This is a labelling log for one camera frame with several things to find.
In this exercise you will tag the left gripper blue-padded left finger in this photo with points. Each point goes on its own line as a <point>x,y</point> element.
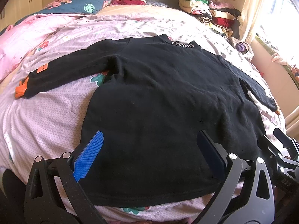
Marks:
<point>43,203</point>

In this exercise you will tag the dark blue leaf-print blanket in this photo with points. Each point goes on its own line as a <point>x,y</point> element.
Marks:
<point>72,7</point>

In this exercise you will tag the pile of folded clothes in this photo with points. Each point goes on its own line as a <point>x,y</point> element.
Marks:
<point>219,16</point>

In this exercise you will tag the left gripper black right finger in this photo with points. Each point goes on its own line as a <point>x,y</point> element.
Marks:
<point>245,194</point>

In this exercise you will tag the bright pink quilt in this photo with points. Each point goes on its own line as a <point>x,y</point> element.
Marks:
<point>18,41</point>

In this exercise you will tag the cream window curtain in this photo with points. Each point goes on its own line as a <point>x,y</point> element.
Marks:
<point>252,14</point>

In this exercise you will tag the purple cloth bundle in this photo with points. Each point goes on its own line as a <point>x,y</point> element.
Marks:
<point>242,47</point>

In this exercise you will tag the floral cloth on windowsill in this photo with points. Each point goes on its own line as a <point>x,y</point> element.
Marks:
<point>282,61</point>

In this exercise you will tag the red and cream pillow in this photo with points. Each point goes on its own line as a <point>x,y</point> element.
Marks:
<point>129,2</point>

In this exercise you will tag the black long-sleeve shirt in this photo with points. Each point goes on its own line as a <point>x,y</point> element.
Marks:
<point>157,95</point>

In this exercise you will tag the pink strawberry print bedsheet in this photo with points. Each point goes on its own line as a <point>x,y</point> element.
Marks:
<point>50,123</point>

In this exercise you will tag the cream wardrobe with handles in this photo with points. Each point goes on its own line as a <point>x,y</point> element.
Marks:
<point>14,10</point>

